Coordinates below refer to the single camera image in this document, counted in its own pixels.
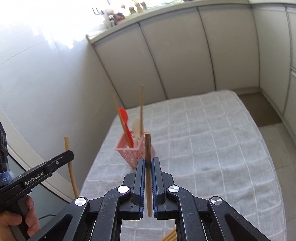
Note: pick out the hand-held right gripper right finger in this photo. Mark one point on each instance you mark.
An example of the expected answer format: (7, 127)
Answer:
(156, 171)

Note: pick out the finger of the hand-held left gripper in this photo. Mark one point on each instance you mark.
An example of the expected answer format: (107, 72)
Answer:
(39, 175)

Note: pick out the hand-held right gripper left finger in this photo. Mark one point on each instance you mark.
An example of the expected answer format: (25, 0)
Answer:
(143, 171)

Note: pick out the pink perforated utensil holder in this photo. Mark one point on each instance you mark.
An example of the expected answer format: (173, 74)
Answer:
(129, 155)

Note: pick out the long wooden chopstick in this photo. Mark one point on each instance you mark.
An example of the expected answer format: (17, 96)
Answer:
(141, 104)
(115, 102)
(72, 178)
(148, 148)

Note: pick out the white plastic spoon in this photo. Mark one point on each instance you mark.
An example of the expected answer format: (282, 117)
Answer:
(136, 126)

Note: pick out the red plastic spoon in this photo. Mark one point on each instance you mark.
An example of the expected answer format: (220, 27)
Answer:
(123, 115)

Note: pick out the pile of wooden chopsticks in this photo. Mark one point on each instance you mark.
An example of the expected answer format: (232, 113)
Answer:
(171, 236)

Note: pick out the person's left hand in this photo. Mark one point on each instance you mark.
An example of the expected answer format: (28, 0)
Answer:
(32, 217)

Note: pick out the frosted glass door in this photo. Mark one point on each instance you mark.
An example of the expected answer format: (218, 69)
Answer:
(55, 206)

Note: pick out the grey checked tablecloth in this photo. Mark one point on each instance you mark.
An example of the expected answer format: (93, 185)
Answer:
(208, 150)

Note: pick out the white cabinet door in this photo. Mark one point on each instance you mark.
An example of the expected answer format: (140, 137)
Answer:
(270, 58)
(231, 46)
(180, 53)
(124, 69)

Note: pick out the brown floor mat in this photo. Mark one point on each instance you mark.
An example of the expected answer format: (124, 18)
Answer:
(261, 109)

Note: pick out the white kitchen countertop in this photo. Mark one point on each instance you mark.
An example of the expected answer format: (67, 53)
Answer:
(111, 31)

